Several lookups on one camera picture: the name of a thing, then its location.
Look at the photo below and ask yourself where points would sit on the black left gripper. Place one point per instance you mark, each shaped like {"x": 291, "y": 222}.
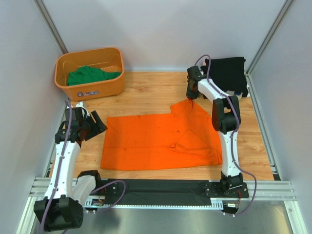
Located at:
{"x": 100, "y": 126}

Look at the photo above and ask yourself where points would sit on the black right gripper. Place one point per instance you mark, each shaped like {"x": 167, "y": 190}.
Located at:
{"x": 190, "y": 96}

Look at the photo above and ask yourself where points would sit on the orange t shirt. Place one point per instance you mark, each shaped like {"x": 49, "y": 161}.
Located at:
{"x": 181, "y": 139}

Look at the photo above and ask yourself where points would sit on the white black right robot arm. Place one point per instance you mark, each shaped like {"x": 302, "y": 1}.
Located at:
{"x": 225, "y": 120}

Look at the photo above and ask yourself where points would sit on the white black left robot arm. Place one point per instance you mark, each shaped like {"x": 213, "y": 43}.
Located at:
{"x": 62, "y": 205}

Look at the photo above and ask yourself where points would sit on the beige folded t shirt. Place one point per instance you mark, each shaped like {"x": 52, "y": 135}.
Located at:
{"x": 239, "y": 95}

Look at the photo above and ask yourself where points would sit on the black folded t shirt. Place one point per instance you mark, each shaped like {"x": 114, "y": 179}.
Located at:
{"x": 229, "y": 75}

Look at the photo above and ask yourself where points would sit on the orange plastic basket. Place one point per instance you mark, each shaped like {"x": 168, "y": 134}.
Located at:
{"x": 108, "y": 59}

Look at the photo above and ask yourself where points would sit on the green t shirt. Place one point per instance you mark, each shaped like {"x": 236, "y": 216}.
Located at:
{"x": 87, "y": 74}

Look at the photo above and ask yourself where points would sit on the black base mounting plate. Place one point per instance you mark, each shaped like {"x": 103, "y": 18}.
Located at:
{"x": 113, "y": 192}

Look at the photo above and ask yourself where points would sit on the aluminium right corner post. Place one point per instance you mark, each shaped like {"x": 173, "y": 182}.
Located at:
{"x": 271, "y": 33}

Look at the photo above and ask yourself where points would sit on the aluminium corner post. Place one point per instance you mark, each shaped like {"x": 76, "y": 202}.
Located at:
{"x": 271, "y": 33}
{"x": 51, "y": 25}

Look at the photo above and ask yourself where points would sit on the aluminium right side rail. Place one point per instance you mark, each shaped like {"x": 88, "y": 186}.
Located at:
{"x": 263, "y": 129}

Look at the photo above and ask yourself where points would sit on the aluminium front frame rail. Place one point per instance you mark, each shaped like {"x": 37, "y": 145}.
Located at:
{"x": 265, "y": 190}

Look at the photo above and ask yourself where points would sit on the aluminium left corner post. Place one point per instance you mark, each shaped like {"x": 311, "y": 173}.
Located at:
{"x": 51, "y": 25}

